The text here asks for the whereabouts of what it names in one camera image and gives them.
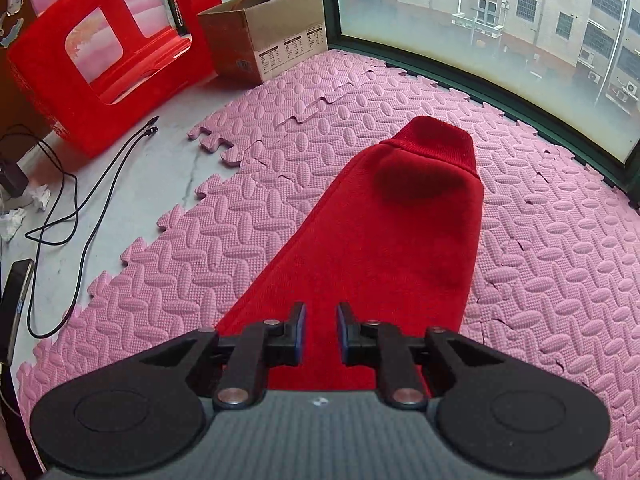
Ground pink foam puzzle mat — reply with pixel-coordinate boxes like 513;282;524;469
15;49;640;480

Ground dark green window frame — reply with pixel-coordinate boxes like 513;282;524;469
302;0;640;196

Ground black cable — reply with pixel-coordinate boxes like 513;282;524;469
24;116;160;247
26;128;160;339

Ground black charger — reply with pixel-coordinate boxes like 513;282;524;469
0;157;29;199

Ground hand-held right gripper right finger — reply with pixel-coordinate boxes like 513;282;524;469
336;302;507;409

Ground red plastic stool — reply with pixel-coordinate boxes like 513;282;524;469
7;0;217;158

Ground red pants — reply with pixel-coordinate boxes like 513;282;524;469
215;115;484;398

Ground black smartphone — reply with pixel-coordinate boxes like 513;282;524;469
0;258;36;367

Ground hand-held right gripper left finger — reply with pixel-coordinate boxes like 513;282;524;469
134;302;307;409

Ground cardboard box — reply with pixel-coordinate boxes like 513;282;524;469
198;0;330;85

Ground apartment building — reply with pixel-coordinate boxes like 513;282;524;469
220;0;640;106

